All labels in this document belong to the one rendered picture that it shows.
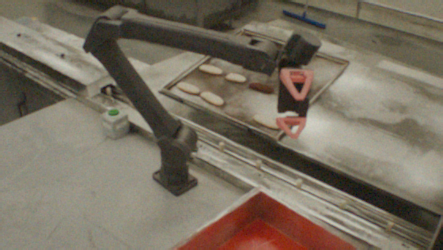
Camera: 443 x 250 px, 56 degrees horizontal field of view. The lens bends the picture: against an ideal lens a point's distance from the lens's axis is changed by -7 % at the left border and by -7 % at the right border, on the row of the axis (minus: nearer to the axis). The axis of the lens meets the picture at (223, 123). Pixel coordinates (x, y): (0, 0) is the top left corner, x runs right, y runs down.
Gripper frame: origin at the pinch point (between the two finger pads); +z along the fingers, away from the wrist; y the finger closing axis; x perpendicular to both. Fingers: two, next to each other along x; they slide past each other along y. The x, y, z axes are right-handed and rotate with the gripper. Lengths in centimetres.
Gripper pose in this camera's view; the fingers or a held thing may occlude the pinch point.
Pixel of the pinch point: (297, 117)
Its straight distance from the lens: 90.2
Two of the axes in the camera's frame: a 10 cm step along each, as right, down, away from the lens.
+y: -0.1, 7.8, 6.2
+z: -0.5, 6.2, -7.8
